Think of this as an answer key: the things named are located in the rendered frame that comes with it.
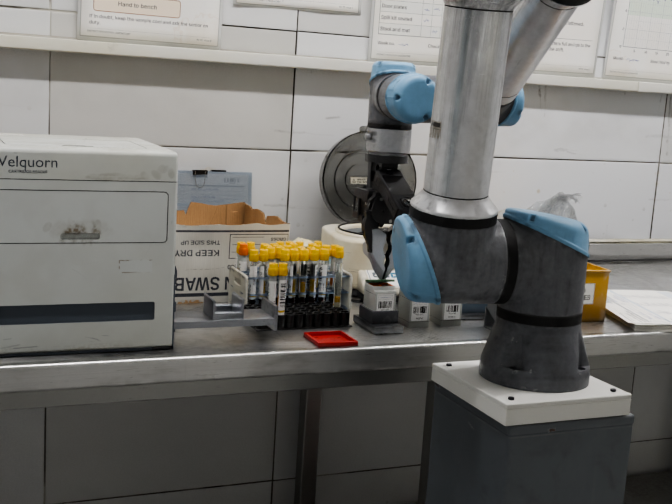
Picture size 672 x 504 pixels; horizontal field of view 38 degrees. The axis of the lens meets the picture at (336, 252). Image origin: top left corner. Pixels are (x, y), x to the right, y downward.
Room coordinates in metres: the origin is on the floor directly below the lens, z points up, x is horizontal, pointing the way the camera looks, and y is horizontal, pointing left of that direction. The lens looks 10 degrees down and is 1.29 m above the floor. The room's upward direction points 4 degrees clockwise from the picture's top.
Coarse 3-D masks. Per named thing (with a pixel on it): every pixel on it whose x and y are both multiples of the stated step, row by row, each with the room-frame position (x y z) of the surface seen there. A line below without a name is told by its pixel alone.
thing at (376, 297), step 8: (368, 288) 1.64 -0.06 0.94; (376, 288) 1.62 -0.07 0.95; (384, 288) 1.63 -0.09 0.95; (392, 288) 1.63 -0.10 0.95; (368, 296) 1.63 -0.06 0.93; (376, 296) 1.61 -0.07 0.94; (384, 296) 1.62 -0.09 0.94; (392, 296) 1.62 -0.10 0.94; (368, 304) 1.63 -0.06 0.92; (376, 304) 1.61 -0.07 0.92; (384, 304) 1.62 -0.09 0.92; (392, 304) 1.62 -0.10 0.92
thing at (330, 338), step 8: (304, 336) 1.54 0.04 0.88; (312, 336) 1.54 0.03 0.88; (320, 336) 1.55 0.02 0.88; (328, 336) 1.55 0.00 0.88; (336, 336) 1.55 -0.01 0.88; (344, 336) 1.55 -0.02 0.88; (320, 344) 1.48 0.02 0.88; (328, 344) 1.49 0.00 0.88; (336, 344) 1.50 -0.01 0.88; (344, 344) 1.50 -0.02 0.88; (352, 344) 1.51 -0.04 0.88
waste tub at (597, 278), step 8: (592, 264) 1.85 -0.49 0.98; (592, 272) 1.78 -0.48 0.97; (600, 272) 1.79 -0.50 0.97; (608, 272) 1.79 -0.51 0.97; (592, 280) 1.78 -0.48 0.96; (600, 280) 1.79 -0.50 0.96; (608, 280) 1.80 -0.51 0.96; (592, 288) 1.78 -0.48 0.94; (600, 288) 1.79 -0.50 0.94; (584, 296) 1.78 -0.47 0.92; (592, 296) 1.78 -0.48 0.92; (600, 296) 1.79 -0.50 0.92; (584, 304) 1.78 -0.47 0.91; (592, 304) 1.79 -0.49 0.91; (600, 304) 1.79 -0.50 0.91; (584, 312) 1.78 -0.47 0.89; (592, 312) 1.79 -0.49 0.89; (600, 312) 1.79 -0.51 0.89; (584, 320) 1.78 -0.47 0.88; (592, 320) 1.79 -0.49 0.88; (600, 320) 1.79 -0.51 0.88
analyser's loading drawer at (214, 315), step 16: (208, 304) 1.49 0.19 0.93; (224, 304) 1.53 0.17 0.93; (240, 304) 1.49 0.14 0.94; (272, 304) 1.51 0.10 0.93; (176, 320) 1.44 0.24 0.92; (192, 320) 1.45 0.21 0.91; (208, 320) 1.46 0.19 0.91; (224, 320) 1.46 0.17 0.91; (240, 320) 1.47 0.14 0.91; (256, 320) 1.49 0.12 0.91; (272, 320) 1.50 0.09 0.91
